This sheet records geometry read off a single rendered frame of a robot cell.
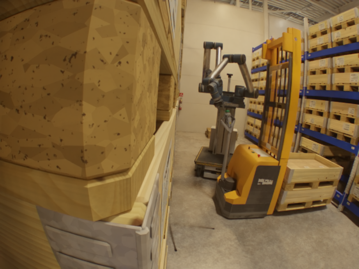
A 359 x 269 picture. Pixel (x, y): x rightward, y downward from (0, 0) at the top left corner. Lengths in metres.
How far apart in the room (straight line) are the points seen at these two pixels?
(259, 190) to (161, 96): 2.26
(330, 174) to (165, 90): 3.06
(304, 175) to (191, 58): 6.59
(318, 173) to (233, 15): 7.64
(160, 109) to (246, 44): 8.45
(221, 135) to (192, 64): 4.59
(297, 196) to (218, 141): 2.14
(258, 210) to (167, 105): 2.45
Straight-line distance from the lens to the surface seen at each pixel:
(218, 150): 4.17
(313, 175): 2.97
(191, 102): 7.93
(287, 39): 2.55
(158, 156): 0.17
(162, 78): 0.39
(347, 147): 3.70
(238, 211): 2.61
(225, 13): 9.03
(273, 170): 2.48
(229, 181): 2.71
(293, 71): 2.50
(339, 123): 3.87
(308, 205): 3.25
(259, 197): 2.60
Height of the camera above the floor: 1.58
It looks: 12 degrees down
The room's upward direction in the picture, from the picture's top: 5 degrees clockwise
